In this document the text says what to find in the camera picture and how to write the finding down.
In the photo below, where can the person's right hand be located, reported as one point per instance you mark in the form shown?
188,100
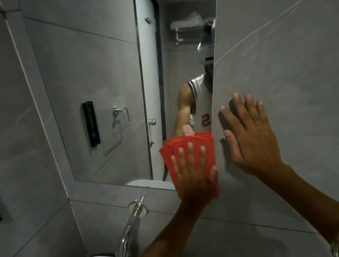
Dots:
254,147

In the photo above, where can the person's left hand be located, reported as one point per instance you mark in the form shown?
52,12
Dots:
195,184

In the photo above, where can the person's right middle finger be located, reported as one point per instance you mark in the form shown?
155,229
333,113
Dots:
240,107

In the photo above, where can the person's left little finger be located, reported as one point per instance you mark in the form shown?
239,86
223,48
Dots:
176,164

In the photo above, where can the person's right little finger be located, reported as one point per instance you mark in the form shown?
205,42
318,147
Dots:
262,113

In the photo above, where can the person's left middle finger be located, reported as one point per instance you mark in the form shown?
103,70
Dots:
193,155

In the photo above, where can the person's left thumb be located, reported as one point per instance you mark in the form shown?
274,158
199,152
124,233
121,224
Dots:
214,176

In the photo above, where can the person's right thumb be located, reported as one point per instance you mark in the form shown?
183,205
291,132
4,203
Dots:
231,145

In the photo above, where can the red cleaning cloth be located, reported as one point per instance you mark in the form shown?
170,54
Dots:
168,156

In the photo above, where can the person's left forearm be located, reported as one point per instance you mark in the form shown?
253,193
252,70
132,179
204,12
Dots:
164,248

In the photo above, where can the person's right forearm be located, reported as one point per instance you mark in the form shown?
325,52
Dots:
310,203

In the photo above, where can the chrome wall faucet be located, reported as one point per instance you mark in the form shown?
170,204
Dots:
127,232

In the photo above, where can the wall mirror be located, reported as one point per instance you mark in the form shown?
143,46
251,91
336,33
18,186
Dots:
102,79

